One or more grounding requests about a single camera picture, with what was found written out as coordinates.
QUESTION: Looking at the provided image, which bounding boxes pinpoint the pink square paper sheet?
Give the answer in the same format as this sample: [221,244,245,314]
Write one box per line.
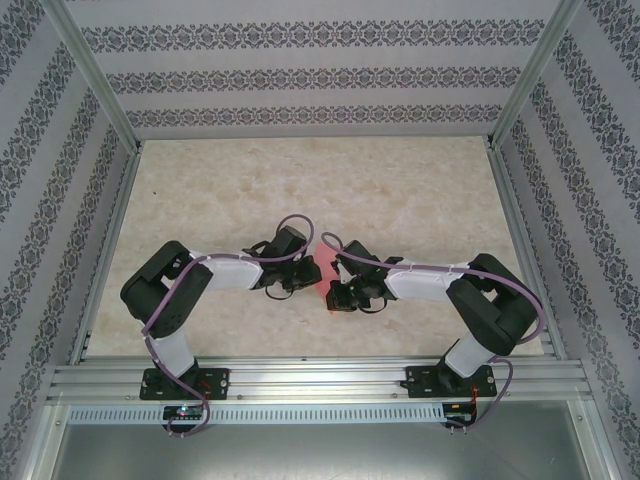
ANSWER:
[313,243,346,314]

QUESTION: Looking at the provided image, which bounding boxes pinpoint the right controller board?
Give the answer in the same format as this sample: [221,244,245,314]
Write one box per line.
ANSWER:
[444,402,479,426]

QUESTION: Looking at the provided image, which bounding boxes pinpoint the controller board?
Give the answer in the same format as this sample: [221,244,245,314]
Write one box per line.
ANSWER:
[444,402,479,426]
[163,405,204,420]

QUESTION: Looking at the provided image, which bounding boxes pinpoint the left controller board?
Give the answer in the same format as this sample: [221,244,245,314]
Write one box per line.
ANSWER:
[163,405,204,420]

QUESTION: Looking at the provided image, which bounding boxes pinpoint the aluminium mounting rail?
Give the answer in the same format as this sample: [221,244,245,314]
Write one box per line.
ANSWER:
[49,355,591,401]

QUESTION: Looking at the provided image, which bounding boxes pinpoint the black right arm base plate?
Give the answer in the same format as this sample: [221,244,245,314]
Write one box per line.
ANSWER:
[405,364,499,400]

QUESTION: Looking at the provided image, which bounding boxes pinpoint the slotted grey cable duct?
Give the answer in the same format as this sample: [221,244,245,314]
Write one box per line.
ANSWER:
[67,403,447,424]

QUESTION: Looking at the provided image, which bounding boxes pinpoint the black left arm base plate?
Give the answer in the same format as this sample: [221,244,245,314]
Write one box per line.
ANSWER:
[139,367,231,401]

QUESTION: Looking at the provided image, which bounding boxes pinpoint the aluminium frame post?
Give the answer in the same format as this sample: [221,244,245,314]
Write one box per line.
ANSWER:
[42,0,141,151]
[488,0,599,151]

